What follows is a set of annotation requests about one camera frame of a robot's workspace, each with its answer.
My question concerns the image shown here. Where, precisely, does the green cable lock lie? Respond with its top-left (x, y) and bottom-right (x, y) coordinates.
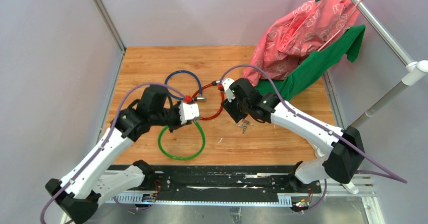
top-left (157, 121), bottom-right (206, 161)

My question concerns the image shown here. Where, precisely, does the silver key set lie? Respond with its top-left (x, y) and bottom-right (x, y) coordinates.
top-left (242, 119), bottom-right (254, 126)
top-left (235, 124), bottom-right (248, 134)

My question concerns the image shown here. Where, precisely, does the blue cable lock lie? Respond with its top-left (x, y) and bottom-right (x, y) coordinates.
top-left (164, 70), bottom-right (206, 102)

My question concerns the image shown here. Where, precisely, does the red cable lock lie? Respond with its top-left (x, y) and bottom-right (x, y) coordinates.
top-left (191, 80), bottom-right (225, 121)

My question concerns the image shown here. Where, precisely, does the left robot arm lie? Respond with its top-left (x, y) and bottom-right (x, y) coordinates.
top-left (40, 83), bottom-right (199, 223)

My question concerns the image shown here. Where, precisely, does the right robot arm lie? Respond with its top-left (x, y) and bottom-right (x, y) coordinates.
top-left (221, 78), bottom-right (364, 193)

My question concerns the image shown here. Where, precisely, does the pink patterned garment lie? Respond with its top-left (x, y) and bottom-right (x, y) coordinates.
top-left (243, 0), bottom-right (360, 86)

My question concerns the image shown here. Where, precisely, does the green t-shirt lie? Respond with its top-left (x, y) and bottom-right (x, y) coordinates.
top-left (265, 25), bottom-right (366, 101)

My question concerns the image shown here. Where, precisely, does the pink clothes hanger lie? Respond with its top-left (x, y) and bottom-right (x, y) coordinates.
top-left (317, 0), bottom-right (363, 51)

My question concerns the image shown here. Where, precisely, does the metal clothes rack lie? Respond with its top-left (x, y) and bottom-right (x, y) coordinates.
top-left (312, 0), bottom-right (428, 195)

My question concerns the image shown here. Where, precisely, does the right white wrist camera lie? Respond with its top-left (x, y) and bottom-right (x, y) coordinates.
top-left (219, 78), bottom-right (235, 102)

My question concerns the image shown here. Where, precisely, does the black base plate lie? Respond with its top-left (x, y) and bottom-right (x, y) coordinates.
top-left (134, 165), bottom-right (322, 203)

